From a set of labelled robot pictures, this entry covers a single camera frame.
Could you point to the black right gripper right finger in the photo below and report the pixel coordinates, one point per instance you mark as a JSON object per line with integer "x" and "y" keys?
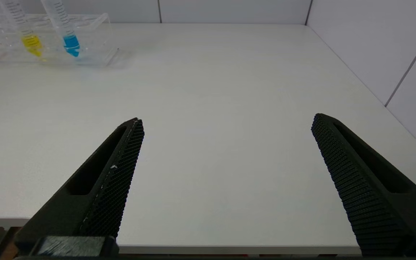
{"x": 370, "y": 202}

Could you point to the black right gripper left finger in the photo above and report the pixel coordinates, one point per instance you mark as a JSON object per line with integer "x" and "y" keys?
{"x": 96, "y": 202}

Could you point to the clear plastic test tube rack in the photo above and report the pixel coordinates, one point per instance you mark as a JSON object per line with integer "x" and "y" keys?
{"x": 92, "y": 47}

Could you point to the test tube with blue pigment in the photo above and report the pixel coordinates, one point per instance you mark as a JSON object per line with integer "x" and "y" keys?
{"x": 71, "y": 42}

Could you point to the test tube with yellow pigment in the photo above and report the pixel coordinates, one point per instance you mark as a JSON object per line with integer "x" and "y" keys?
{"x": 31, "y": 42}

